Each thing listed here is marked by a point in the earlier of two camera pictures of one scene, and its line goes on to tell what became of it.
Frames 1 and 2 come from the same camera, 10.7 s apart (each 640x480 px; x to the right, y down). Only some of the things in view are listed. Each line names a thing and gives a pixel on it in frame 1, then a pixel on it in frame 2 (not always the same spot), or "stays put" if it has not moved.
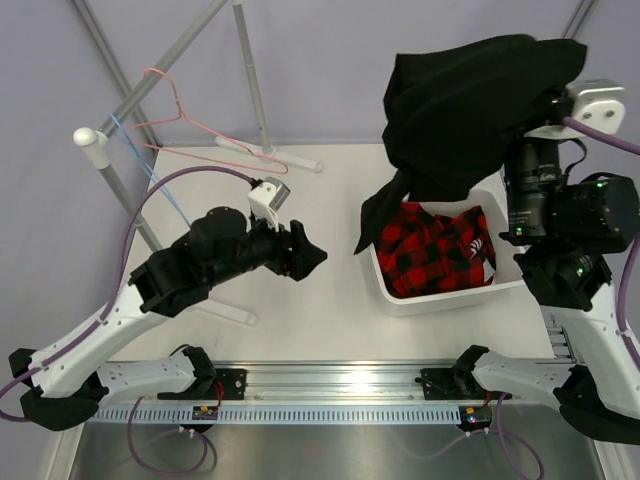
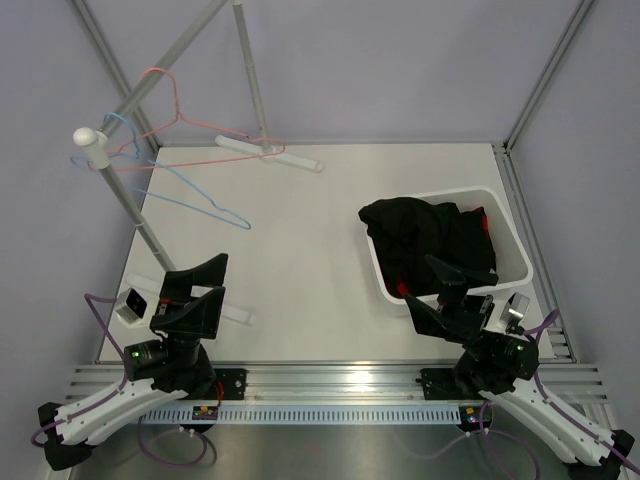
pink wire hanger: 223,161 -> 176,118
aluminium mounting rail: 372,383 stays put
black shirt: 452,117 -> 402,228
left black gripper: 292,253 -> 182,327
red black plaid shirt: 420,254 stays put
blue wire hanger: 155,178 -> 248,225
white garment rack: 94,141 stays put
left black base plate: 233,382 stays put
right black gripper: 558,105 -> 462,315
